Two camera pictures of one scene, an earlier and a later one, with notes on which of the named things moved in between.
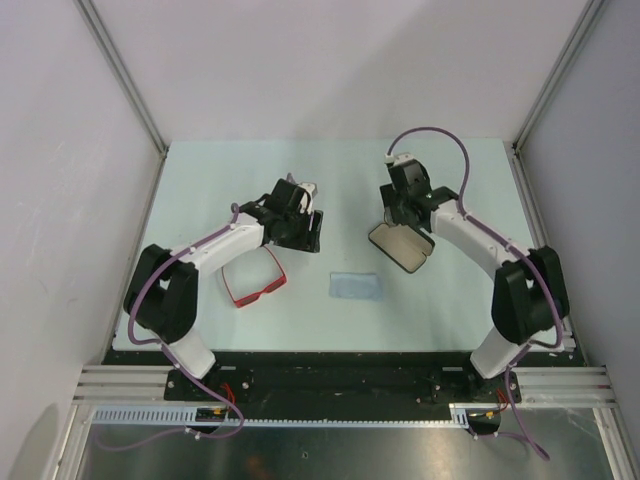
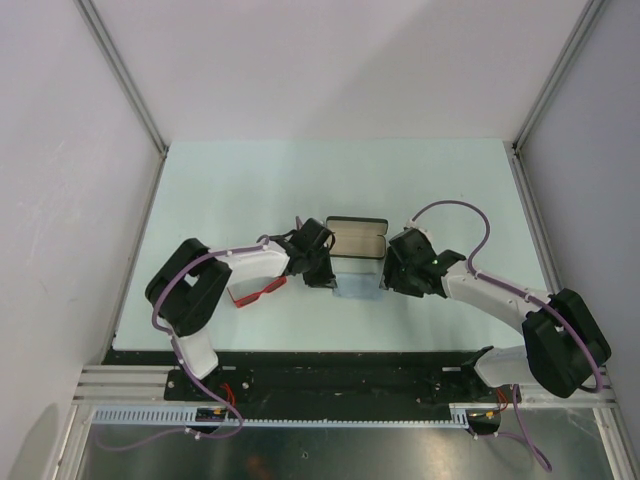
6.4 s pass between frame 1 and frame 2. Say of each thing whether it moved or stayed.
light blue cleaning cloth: stayed
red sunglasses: stayed
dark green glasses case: moved
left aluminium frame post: stayed
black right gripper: moved
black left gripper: moved
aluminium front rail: stayed
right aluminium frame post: stayed
